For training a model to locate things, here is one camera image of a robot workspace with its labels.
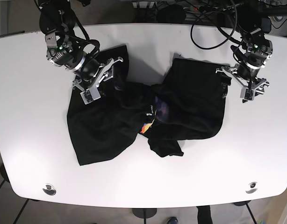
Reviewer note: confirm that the front black table foot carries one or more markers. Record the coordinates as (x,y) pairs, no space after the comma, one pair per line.
(144,213)

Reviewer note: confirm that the left chrome table grommet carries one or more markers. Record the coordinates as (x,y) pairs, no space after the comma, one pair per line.
(49,189)

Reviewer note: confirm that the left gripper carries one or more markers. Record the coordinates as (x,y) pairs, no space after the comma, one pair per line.
(250,86)

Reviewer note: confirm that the chrome table grommet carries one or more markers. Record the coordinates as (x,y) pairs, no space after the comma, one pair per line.
(49,189)
(252,187)

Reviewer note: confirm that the black printed T-shirt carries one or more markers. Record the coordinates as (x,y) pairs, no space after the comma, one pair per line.
(188,105)

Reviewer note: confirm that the person in dark clothes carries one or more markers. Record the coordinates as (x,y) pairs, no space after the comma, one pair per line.
(204,215)

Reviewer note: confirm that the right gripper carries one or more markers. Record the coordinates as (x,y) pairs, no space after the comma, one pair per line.
(91,74)

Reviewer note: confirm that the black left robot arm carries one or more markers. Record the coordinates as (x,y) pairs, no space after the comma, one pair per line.
(251,50)

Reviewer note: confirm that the right chrome table grommet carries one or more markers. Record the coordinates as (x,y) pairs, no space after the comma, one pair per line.
(252,187)

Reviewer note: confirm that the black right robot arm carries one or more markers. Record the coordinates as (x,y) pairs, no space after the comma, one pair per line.
(69,45)

